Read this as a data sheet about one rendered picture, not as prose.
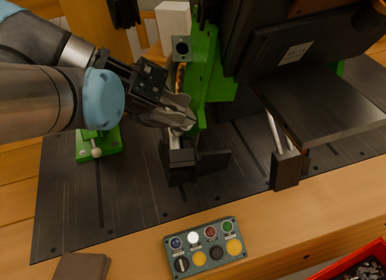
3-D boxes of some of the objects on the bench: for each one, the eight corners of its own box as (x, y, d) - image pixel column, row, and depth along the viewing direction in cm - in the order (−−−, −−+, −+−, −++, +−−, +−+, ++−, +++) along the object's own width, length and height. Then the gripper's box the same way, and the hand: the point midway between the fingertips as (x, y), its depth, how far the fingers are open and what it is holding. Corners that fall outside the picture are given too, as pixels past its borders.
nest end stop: (189, 167, 78) (195, 165, 73) (165, 170, 76) (169, 168, 72) (188, 162, 78) (194, 160, 74) (164, 165, 77) (169, 163, 72)
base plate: (467, 131, 81) (471, 125, 80) (33, 269, 67) (28, 264, 66) (361, 56, 111) (362, 51, 110) (45, 141, 98) (42, 136, 96)
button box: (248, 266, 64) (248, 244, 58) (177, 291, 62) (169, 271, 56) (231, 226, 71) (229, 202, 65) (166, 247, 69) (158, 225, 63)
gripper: (84, 80, 45) (207, 136, 53) (106, 31, 48) (219, 90, 56) (75, 98, 53) (184, 144, 61) (95, 54, 56) (195, 104, 64)
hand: (188, 119), depth 61 cm, fingers closed
